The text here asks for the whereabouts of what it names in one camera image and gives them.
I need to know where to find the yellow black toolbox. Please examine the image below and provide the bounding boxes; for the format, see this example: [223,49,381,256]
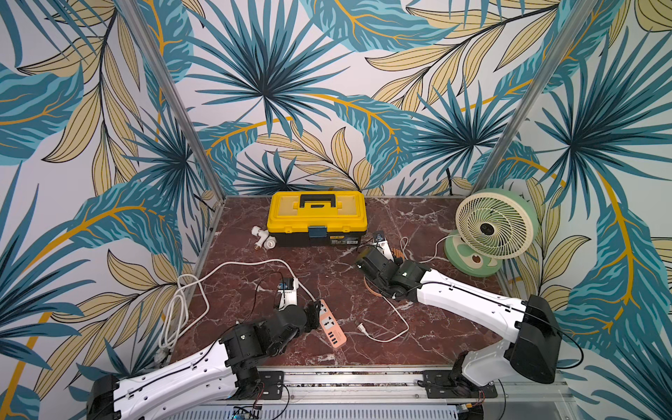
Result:
[267,191,369,247]

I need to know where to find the black thin cable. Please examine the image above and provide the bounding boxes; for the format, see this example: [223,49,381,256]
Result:
[247,235,384,321]

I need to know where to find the white power strip cable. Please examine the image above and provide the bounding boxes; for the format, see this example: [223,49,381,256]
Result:
[156,258,319,353]

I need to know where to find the white fan cable with plug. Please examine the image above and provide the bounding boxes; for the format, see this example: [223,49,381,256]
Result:
[356,234,453,344]

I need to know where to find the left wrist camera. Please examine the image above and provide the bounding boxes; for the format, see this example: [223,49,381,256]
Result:
[276,278,298,311]

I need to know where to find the white pipe fitting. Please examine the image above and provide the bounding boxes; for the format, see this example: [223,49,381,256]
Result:
[251,226,277,250]

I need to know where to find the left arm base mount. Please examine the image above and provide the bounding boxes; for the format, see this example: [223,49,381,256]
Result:
[229,367,285,401]

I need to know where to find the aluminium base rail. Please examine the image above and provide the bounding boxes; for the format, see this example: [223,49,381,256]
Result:
[259,366,580,419]

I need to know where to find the pink power strip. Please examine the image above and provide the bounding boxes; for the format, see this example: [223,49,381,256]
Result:
[318,299,347,349]

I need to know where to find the green cream desk fan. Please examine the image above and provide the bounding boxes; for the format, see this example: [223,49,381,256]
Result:
[444,188,540,278]

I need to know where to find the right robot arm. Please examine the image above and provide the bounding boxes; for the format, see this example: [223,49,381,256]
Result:
[355,247,569,388]

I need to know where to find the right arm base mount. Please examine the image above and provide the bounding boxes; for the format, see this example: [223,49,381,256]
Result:
[416,351,498,402]

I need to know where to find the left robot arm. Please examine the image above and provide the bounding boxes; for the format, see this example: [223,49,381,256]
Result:
[86,300,327,419]

